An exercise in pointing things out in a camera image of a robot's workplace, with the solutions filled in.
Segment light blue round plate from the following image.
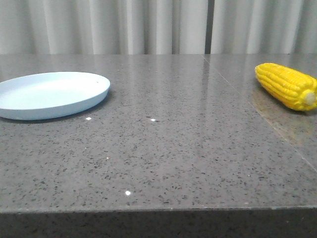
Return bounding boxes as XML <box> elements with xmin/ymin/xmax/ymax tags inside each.
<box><xmin>0</xmin><ymin>72</ymin><xmax>110</xmax><ymax>120</ymax></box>

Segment yellow corn cob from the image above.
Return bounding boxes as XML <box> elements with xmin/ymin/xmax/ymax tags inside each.
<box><xmin>255</xmin><ymin>63</ymin><xmax>317</xmax><ymax>111</ymax></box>

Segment white pleated curtain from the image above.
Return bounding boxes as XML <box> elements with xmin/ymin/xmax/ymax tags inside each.
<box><xmin>0</xmin><ymin>0</ymin><xmax>317</xmax><ymax>55</ymax></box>

